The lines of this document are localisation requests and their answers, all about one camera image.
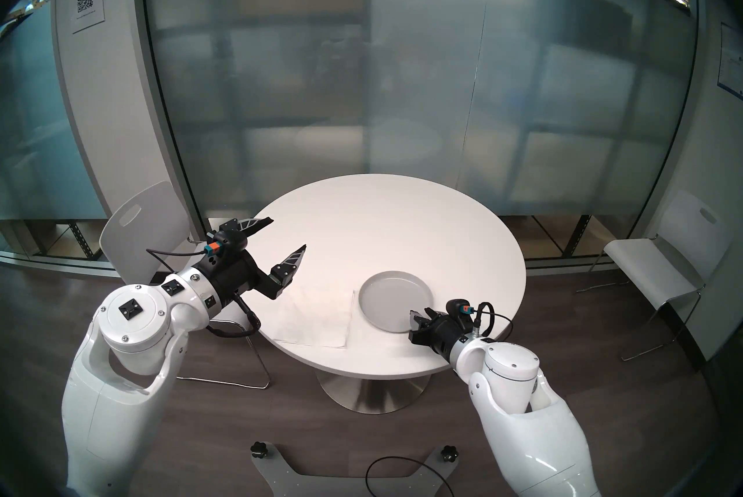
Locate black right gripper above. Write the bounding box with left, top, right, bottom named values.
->
left=409, top=306, right=474, bottom=361

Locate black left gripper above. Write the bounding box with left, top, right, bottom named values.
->
left=200, top=216, right=307, bottom=309

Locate grey round plate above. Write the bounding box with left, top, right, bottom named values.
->
left=358, top=271, right=434, bottom=334

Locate white paper napkin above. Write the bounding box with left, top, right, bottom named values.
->
left=273, top=290, right=356, bottom=350

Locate white chair with chrome legs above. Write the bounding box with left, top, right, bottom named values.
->
left=576, top=191, right=735, bottom=362
left=99, top=181, right=272, bottom=389

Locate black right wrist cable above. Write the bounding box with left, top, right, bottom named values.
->
left=469, top=301, right=514, bottom=341

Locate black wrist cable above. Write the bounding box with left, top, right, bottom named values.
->
left=469, top=301, right=514, bottom=341
left=145, top=249, right=262, bottom=338

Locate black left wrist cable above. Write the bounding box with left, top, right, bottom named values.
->
left=145, top=249, right=262, bottom=338

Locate round white pedestal table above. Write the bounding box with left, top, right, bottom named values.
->
left=232, top=174, right=528, bottom=415

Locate black floor cable loop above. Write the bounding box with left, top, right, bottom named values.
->
left=366, top=456, right=450, bottom=497

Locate black perforated shelf post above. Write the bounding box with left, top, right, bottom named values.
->
left=68, top=220, right=96, bottom=258
left=566, top=214, right=593, bottom=258

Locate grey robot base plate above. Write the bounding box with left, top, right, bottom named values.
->
left=251, top=452, right=459, bottom=497

